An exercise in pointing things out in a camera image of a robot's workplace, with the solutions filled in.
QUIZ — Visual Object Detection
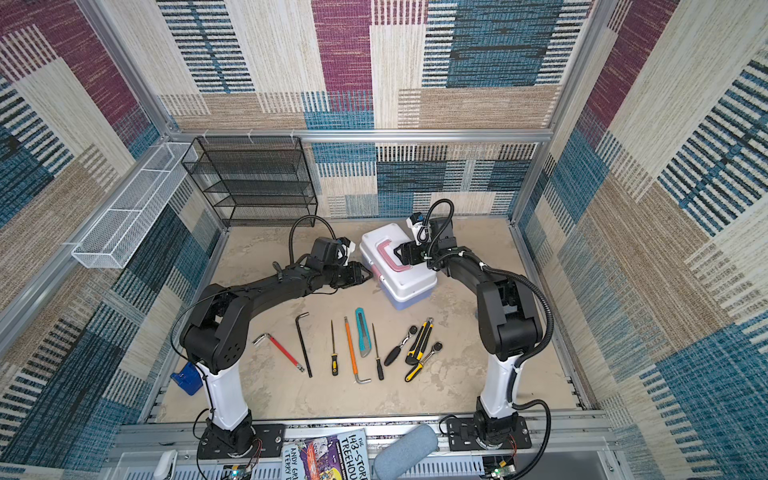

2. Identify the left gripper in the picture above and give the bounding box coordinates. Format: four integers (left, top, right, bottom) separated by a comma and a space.
322, 261, 374, 289

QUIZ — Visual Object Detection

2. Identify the blue white plastic toolbox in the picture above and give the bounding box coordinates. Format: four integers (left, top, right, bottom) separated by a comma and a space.
360, 223, 438, 310

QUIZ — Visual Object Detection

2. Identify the black handled ratchet wrench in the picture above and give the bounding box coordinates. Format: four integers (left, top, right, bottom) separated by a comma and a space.
383, 325, 418, 367

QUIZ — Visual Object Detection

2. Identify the yellow handled ratchet wrench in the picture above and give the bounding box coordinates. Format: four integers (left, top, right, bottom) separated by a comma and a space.
404, 342, 443, 383

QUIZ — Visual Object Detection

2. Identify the long black screwdriver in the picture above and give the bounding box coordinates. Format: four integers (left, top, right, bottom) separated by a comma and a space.
371, 324, 385, 381

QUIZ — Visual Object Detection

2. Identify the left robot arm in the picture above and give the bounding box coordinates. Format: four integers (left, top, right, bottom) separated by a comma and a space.
180, 261, 373, 457

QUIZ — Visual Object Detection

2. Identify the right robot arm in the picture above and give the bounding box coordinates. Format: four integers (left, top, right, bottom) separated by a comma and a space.
394, 242, 554, 448

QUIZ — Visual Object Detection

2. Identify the teal utility knife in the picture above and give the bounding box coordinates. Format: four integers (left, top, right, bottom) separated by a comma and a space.
355, 307, 372, 358

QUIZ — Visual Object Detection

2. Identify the small yellow black screwdriver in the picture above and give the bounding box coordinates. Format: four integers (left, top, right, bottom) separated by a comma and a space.
330, 320, 339, 377

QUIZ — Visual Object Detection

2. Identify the yellow black utility knife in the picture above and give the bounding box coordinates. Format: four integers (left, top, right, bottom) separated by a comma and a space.
405, 317, 433, 366

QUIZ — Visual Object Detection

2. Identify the black hex key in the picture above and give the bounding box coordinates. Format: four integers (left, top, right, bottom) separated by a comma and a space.
295, 312, 313, 378

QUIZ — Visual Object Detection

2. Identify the black mesh shelf rack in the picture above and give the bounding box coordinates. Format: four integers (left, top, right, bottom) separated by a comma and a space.
181, 136, 318, 227

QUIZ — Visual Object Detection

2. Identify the colourful children's book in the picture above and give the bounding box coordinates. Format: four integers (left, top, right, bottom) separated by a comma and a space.
280, 429, 372, 480

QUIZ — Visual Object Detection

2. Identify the blue tape dispenser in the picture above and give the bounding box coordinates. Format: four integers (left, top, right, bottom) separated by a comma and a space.
170, 362, 203, 396

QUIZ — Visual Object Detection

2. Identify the grey foam roller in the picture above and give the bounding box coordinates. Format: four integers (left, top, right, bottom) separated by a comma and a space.
373, 424, 438, 480

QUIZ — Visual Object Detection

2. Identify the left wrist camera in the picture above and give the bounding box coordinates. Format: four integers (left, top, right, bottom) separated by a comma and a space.
308, 237, 349, 270

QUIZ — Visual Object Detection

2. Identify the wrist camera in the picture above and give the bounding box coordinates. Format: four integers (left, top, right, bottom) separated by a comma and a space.
406, 212, 431, 245
308, 237, 349, 270

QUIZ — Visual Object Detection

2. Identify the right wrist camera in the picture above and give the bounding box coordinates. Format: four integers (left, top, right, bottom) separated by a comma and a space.
406, 212, 431, 245

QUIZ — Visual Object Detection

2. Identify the red handled hex key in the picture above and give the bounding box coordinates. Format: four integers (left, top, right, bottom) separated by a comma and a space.
252, 333, 306, 373

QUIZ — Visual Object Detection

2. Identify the orange handled hex key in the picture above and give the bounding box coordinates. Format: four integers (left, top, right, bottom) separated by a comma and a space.
344, 316, 372, 385

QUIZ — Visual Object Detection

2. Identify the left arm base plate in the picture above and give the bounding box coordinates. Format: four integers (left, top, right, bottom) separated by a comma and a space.
197, 423, 286, 460

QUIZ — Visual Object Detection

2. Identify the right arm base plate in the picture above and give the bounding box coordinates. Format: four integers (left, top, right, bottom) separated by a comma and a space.
439, 413, 532, 451

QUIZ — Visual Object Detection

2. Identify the white wire mesh basket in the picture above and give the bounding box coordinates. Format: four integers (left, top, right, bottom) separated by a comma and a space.
72, 142, 190, 269

